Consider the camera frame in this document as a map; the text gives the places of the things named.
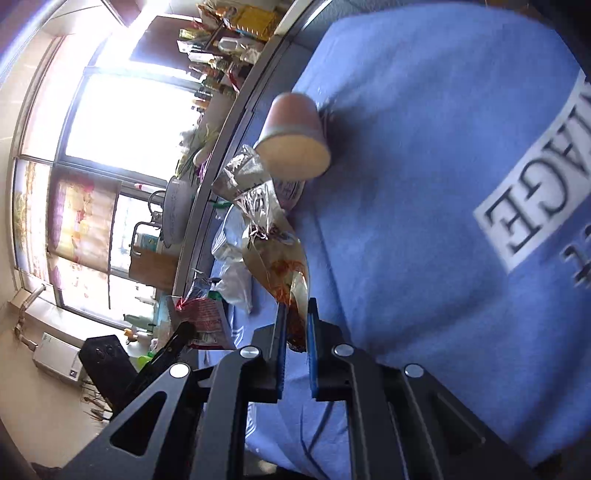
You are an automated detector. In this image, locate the large white basin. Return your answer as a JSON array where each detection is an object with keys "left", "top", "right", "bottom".
[{"left": 161, "top": 178, "right": 194, "bottom": 248}]

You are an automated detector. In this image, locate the pink paper cup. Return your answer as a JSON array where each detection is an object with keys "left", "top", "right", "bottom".
[{"left": 254, "top": 92, "right": 331, "bottom": 181}]

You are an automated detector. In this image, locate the red yellow snack box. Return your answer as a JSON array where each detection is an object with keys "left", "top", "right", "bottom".
[{"left": 174, "top": 297, "right": 235, "bottom": 350}]

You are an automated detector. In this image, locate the clear orange snack wrapper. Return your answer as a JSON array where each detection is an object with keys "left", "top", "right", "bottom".
[{"left": 232, "top": 180, "right": 310, "bottom": 352}]

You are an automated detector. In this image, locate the white tissue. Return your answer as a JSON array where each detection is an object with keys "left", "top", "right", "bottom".
[{"left": 211, "top": 206, "right": 252, "bottom": 313}]

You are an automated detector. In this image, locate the blue printed tablecloth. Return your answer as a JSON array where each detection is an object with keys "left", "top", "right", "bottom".
[{"left": 209, "top": 8, "right": 591, "bottom": 480}]

